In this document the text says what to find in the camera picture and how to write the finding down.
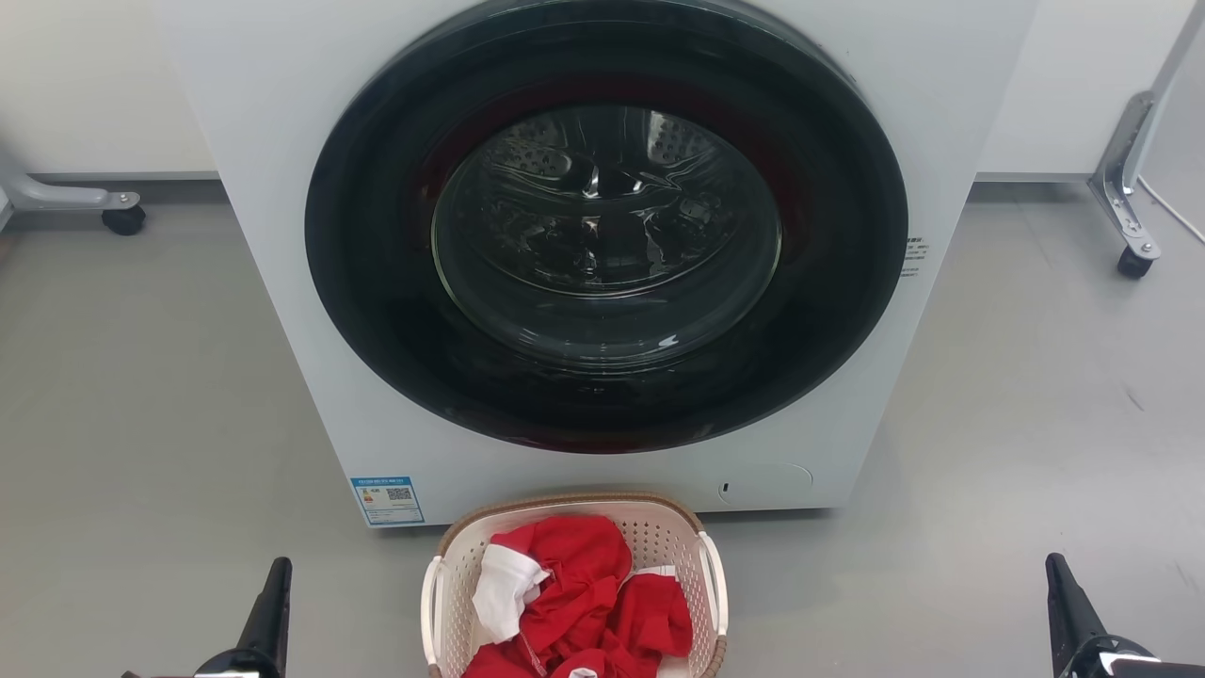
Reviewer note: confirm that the white garment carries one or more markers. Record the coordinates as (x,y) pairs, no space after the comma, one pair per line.
(504,589)

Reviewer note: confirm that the round black washer door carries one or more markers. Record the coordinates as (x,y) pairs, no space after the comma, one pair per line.
(377,282)

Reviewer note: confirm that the black caster wheel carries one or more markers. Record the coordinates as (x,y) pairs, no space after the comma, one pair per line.
(124,219)
(1134,264)

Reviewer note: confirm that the white front-load washing machine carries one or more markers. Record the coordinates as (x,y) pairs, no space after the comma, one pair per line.
(268,282)

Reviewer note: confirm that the cream plastic laundry basket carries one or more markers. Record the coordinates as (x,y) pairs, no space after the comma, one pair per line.
(664,541)

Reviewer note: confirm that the steel washer drum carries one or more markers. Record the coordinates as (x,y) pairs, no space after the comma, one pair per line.
(602,202)

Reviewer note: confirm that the round filter cover flap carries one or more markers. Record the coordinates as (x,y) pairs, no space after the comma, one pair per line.
(764,483)

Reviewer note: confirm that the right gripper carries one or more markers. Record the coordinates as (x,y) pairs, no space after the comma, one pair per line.
(1116,662)

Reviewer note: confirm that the small text sticker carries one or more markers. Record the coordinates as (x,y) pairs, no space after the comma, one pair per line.
(915,257)

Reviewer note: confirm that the grey metal stand leg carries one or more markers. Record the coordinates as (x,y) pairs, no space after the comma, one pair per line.
(56,196)
(1125,146)

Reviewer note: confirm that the blue energy label sticker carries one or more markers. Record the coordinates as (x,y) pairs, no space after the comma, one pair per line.
(387,500)

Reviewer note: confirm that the red garment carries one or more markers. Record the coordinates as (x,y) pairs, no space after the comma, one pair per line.
(584,598)

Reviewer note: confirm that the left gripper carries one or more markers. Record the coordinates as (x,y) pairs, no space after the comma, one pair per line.
(226,667)

